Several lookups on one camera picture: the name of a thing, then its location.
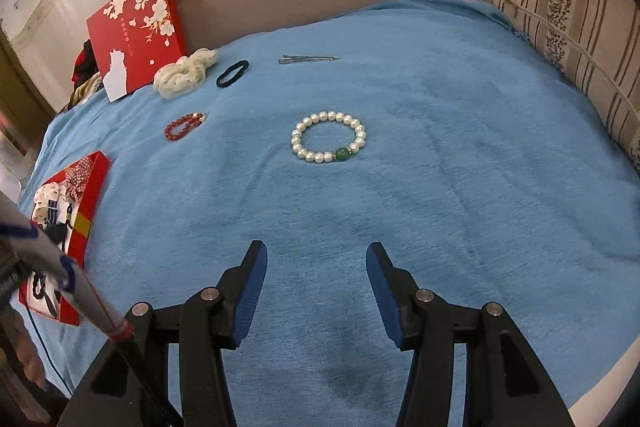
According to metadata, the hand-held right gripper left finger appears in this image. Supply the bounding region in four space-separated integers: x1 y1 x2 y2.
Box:
57 240 268 427

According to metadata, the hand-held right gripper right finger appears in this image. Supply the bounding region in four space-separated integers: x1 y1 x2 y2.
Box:
366 243 576 427

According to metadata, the red box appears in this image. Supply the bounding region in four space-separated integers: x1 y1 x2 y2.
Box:
18 150 111 327

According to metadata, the red plaid scrunchie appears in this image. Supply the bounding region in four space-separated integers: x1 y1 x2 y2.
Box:
62 156 97 202

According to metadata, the white pearl bracelet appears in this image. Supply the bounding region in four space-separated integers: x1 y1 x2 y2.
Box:
291 109 368 166

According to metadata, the thick black hair tie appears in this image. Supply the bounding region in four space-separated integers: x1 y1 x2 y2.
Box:
215 59 250 88

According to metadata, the red flowered box lid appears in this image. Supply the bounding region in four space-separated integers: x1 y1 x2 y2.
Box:
86 0 189 103

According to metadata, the person's left hand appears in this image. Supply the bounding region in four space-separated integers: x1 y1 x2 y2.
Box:
7 307 50 390

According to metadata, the blue blanket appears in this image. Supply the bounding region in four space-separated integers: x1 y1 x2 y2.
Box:
17 0 635 427

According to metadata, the dark striped cloth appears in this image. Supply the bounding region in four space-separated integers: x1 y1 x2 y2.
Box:
67 39 110 110

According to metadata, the cream scrunchie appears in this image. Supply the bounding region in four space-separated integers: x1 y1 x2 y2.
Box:
152 48 220 99

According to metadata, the silver hair clip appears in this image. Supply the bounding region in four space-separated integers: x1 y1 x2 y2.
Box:
278 54 340 66

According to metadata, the square striped floral pillow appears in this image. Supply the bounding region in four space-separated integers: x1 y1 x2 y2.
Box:
472 0 640 168

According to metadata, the thin dark cable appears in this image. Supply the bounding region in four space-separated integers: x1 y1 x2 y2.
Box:
24 304 73 398

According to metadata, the red bead bracelet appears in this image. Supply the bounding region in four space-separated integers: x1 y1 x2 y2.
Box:
164 112 207 142

